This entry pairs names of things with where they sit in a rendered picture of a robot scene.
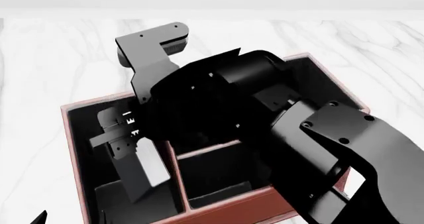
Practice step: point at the red compartment caddy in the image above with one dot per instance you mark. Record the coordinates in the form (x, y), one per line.
(232, 209)

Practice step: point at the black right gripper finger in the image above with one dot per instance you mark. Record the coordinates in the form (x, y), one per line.
(111, 120)
(145, 169)

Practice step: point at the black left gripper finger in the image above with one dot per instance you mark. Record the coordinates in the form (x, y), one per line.
(40, 218)

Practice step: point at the dark book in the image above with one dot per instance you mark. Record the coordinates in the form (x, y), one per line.
(145, 209)

